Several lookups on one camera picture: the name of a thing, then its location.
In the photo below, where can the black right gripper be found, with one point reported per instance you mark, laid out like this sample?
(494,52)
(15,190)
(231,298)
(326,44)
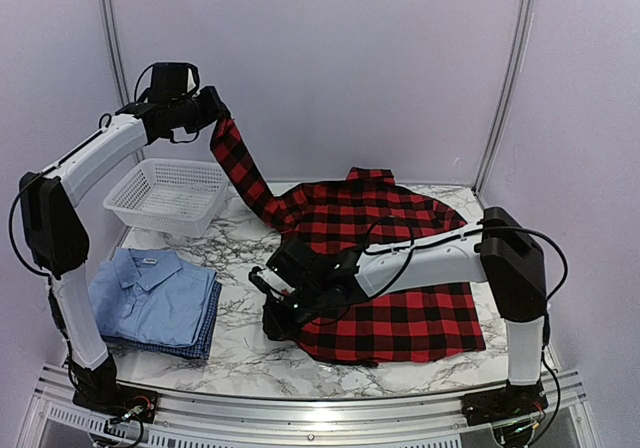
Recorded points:
(282,328)

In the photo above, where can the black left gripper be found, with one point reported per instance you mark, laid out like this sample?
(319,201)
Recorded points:
(215,108)

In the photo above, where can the red black plaid shirt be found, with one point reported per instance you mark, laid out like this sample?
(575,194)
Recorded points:
(421,325)

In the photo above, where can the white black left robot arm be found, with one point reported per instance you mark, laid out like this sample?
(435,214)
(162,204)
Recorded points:
(59,243)

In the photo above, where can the white plastic laundry basket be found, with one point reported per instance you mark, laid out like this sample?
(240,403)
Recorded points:
(178,197)

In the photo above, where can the blue checked folded shirt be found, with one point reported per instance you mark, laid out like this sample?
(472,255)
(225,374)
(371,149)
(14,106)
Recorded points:
(199,350)

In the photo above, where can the light blue folded shirt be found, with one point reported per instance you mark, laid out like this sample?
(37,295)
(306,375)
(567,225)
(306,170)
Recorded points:
(153,297)

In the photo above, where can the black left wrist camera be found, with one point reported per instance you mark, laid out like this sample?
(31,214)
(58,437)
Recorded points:
(172,81)

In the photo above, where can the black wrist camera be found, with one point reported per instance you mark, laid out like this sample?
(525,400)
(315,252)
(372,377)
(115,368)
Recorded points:
(293,267)
(172,81)

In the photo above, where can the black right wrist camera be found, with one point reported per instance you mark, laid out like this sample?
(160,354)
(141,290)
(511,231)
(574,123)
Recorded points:
(293,267)

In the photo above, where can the aluminium front frame rail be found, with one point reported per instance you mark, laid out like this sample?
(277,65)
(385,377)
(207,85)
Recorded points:
(451,418)

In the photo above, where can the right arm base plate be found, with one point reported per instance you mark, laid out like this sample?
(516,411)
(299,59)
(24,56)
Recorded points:
(501,404)

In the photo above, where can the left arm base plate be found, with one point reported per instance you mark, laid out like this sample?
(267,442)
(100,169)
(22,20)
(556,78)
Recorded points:
(127,398)

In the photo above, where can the right aluminium corner post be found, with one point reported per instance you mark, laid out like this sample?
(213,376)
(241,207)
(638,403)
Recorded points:
(525,14)

